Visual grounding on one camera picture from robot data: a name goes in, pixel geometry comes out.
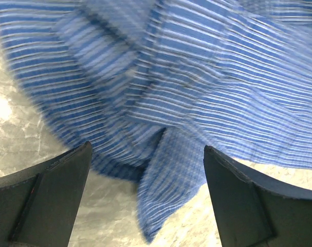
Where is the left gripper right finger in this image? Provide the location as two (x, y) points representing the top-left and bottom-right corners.
(204, 146), (312, 247)

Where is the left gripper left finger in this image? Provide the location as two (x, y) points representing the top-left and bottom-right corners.
(0, 142), (93, 246)

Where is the blue checked long sleeve shirt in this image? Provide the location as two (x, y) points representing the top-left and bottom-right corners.
(0, 1), (312, 242)

